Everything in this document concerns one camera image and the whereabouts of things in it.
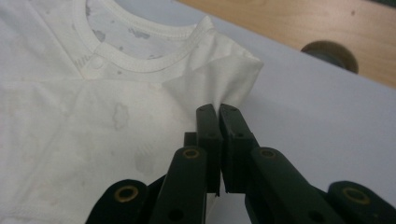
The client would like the white baby romper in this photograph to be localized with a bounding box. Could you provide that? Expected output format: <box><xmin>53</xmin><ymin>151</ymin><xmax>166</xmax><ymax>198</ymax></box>
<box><xmin>0</xmin><ymin>0</ymin><xmax>265</xmax><ymax>224</ymax></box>

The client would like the dark table grommet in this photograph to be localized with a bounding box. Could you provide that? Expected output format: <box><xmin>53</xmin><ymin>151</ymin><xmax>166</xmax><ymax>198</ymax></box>
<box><xmin>300</xmin><ymin>40</ymin><xmax>360</xmax><ymax>75</ymax></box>

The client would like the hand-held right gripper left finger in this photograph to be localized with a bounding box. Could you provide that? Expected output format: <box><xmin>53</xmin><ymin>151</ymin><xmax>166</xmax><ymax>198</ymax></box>
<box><xmin>148</xmin><ymin>103</ymin><xmax>224</xmax><ymax>224</ymax></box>

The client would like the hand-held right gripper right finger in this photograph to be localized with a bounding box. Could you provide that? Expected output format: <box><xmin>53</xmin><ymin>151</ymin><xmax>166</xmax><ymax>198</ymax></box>
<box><xmin>219</xmin><ymin>104</ymin><xmax>346</xmax><ymax>224</ymax></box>

